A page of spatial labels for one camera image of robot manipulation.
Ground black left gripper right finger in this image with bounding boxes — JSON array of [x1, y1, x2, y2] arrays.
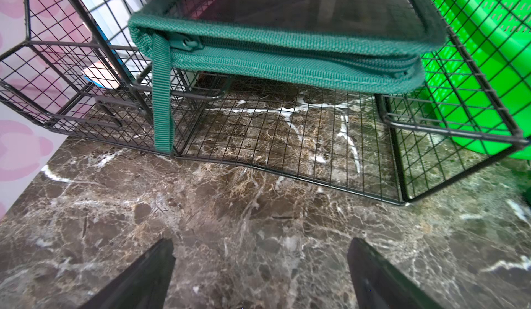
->
[[347, 238, 441, 309]]

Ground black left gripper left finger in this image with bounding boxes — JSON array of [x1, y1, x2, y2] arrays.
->
[[80, 238, 176, 308]]

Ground green plastic basket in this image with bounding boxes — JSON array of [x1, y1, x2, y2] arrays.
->
[[432, 0, 530, 155]]

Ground green zippered fabric pouch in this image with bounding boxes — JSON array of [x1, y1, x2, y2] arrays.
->
[[128, 0, 447, 154]]

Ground black wire mesh rack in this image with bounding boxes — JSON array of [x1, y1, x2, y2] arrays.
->
[[1, 0, 530, 205]]

